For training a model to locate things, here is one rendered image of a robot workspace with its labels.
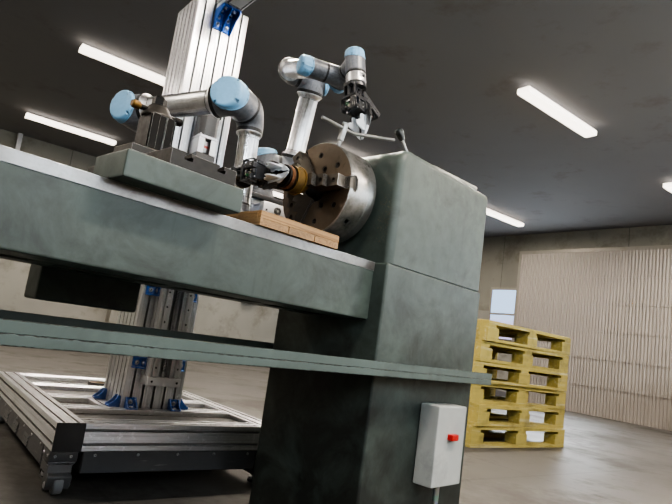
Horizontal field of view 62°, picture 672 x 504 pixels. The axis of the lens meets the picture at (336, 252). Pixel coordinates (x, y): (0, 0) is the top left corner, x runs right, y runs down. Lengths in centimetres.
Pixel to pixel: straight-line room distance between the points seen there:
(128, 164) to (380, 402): 104
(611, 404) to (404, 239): 852
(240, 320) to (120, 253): 1015
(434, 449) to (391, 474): 16
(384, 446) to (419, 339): 36
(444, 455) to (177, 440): 94
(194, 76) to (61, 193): 151
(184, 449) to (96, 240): 115
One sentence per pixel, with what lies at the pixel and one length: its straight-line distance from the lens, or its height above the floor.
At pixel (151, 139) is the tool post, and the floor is 105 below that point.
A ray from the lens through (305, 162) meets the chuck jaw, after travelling 188.
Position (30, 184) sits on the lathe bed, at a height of 81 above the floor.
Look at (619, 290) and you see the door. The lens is 1026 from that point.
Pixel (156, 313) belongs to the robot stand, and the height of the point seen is 61.
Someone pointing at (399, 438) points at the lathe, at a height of 32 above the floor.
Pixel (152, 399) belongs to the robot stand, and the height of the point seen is 26.
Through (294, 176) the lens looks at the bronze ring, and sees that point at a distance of 174.
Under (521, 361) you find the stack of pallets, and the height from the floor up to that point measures 65.
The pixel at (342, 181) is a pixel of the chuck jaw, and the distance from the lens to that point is 175.
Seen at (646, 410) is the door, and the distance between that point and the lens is 995.
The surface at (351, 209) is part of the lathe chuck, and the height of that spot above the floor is 101.
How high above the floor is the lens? 60
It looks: 9 degrees up
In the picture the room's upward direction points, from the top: 8 degrees clockwise
